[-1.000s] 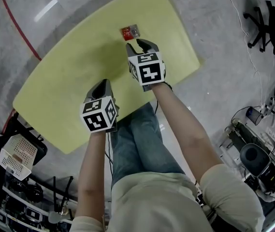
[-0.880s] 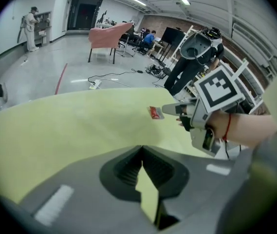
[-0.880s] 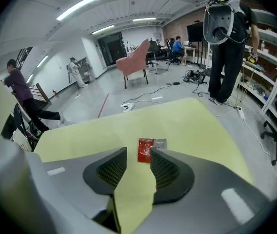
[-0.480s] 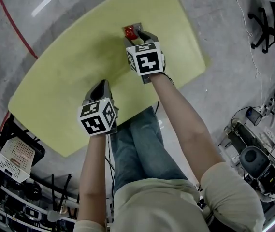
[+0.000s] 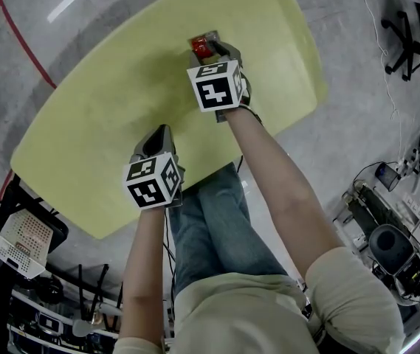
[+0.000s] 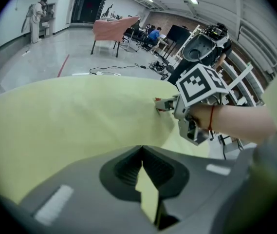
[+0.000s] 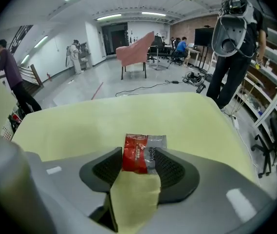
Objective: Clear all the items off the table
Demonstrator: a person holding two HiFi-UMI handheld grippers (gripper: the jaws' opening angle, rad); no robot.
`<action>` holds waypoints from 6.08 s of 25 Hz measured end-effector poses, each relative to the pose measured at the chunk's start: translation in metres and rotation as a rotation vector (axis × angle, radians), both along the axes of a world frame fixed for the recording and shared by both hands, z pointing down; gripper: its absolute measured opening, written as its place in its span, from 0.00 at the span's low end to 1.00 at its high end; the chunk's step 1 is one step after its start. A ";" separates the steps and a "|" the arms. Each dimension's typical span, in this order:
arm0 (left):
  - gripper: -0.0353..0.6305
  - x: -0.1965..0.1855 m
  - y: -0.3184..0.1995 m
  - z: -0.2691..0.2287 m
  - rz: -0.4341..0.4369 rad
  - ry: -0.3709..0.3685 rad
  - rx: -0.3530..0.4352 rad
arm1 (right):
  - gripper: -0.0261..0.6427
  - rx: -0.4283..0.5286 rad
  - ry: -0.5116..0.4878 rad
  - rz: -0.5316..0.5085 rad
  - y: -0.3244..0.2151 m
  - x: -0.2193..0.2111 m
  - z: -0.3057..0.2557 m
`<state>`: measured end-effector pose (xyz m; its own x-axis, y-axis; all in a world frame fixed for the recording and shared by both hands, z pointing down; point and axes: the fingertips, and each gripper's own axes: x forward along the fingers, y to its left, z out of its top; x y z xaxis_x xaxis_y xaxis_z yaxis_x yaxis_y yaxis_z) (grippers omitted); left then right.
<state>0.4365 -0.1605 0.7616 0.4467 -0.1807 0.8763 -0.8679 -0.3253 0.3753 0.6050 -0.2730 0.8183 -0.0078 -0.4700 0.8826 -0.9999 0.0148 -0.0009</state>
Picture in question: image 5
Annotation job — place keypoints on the person's left forearm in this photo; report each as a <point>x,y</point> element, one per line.
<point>141,271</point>

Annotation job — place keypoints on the person's white shirt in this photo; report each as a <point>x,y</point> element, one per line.
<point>254,315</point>

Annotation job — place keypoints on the person's blue jeans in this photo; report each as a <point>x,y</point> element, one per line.
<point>217,227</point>

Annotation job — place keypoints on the black office chair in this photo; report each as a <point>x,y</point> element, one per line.
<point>412,46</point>

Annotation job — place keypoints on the white storage shelf rack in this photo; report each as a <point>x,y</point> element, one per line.
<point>47,323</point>

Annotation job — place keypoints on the person's right forearm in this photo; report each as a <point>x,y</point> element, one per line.
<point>276,183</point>

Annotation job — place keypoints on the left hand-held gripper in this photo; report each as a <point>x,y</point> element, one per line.
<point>150,183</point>

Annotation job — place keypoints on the table with yellow-green cloth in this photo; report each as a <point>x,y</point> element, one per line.
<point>121,105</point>

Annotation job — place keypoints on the grey moulded chair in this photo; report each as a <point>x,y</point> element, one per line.
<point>390,247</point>

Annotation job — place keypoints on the black headset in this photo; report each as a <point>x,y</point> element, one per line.
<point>49,290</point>

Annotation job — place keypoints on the pale green chair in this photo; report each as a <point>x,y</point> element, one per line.
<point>84,326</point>

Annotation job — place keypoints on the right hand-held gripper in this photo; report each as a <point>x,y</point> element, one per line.
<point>213,87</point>

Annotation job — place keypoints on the black folding chair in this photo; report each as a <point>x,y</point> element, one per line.
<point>58,231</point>

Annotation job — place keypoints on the small red packet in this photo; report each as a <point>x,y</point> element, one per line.
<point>199,44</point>

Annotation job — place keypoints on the white perforated plastic basket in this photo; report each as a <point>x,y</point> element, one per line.
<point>21,242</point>

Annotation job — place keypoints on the black mesh cup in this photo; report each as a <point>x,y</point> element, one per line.
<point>388,175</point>

